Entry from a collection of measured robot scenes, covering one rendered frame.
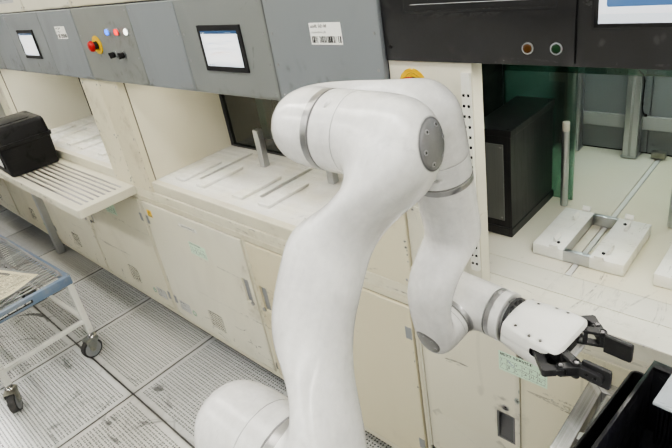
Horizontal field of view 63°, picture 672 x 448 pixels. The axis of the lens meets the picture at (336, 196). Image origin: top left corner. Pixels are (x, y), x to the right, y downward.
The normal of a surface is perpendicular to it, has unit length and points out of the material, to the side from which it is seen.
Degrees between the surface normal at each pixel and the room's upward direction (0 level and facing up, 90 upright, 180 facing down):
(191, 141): 90
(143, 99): 90
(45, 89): 90
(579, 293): 0
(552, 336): 6
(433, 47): 90
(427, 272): 53
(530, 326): 6
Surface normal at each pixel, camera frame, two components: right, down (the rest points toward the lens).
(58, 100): 0.73, 0.19
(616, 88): -0.66, 0.42
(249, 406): -0.12, -0.91
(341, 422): 0.73, -0.30
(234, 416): -0.37, -0.69
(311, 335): 0.08, -0.07
